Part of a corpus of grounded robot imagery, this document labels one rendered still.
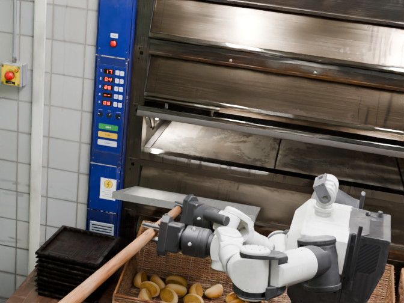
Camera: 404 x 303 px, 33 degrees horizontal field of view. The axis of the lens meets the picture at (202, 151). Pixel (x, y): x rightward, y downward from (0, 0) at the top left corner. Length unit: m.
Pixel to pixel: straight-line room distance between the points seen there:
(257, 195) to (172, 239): 1.14
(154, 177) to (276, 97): 0.69
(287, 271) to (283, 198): 1.36
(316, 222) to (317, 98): 0.95
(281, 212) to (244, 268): 1.39
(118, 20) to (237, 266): 1.51
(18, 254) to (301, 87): 1.63
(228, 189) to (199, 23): 0.76
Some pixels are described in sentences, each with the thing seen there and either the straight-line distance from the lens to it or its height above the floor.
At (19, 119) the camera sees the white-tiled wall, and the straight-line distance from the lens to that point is 3.28.
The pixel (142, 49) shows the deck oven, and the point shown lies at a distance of 2.99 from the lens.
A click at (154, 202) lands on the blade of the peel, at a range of 2.58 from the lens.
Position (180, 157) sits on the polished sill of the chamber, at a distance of 3.08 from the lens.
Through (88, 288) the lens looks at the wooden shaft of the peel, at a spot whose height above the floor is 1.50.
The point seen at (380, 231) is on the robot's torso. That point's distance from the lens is 2.13.
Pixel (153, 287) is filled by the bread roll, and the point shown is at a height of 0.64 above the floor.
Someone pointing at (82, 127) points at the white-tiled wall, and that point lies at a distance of 3.17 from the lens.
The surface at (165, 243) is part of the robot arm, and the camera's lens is 2.03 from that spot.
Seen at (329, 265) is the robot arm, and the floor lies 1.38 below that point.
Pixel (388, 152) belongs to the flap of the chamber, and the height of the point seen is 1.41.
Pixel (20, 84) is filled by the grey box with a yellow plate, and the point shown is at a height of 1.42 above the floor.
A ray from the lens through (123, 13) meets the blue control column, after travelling 2.96.
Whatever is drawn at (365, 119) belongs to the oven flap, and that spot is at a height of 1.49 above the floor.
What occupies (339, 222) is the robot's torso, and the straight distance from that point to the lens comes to 2.12.
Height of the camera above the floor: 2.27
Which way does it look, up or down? 20 degrees down
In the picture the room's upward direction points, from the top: 7 degrees clockwise
